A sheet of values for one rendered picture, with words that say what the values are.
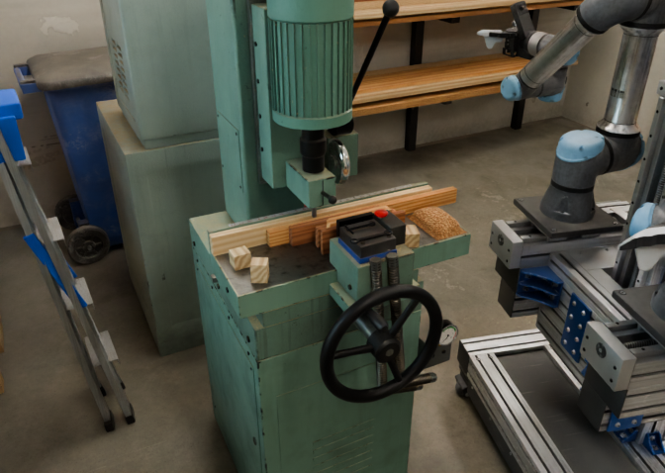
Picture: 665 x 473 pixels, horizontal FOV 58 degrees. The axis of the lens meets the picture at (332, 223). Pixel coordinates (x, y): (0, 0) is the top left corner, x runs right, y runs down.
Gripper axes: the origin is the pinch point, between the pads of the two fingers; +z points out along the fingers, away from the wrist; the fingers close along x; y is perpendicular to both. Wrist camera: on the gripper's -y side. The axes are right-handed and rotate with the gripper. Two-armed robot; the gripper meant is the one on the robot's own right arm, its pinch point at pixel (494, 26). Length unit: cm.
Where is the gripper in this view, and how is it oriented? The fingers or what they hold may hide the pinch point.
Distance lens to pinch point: 222.2
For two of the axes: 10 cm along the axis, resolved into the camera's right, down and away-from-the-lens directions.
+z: -4.4, -4.3, 7.9
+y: 1.2, 8.4, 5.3
